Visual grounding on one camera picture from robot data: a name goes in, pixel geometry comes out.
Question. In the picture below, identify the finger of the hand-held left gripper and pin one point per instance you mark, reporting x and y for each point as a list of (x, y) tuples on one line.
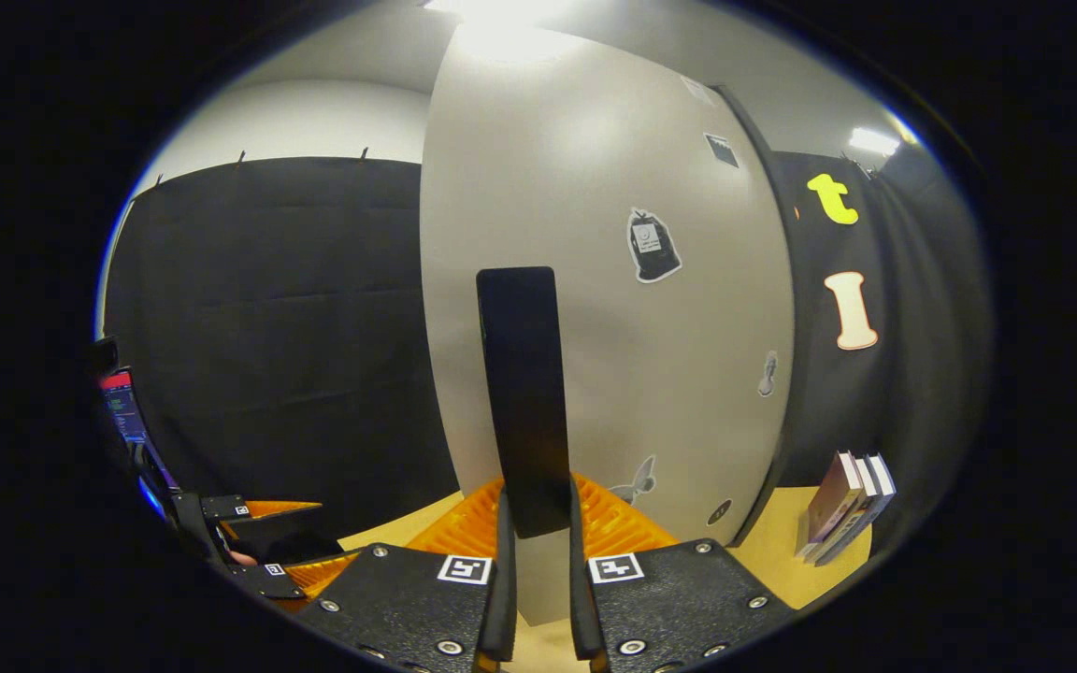
[(267, 581), (286, 537)]

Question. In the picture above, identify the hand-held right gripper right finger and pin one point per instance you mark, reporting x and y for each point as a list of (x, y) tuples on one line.
[(679, 598)]

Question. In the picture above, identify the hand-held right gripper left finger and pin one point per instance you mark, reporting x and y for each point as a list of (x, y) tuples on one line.
[(408, 598)]

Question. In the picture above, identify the light grey cabinet door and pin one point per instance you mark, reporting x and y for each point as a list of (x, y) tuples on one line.
[(595, 374)]

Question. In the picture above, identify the computer monitor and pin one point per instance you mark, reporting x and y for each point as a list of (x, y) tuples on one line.
[(122, 407)]

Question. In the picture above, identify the book with maroon cover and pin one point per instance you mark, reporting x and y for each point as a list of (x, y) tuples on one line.
[(828, 505)]

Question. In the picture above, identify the black backdrop cloth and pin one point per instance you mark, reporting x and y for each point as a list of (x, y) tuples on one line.
[(267, 327)]

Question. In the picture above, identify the white ceiling light panel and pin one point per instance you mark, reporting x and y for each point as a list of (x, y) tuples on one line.
[(875, 142), (501, 11)]

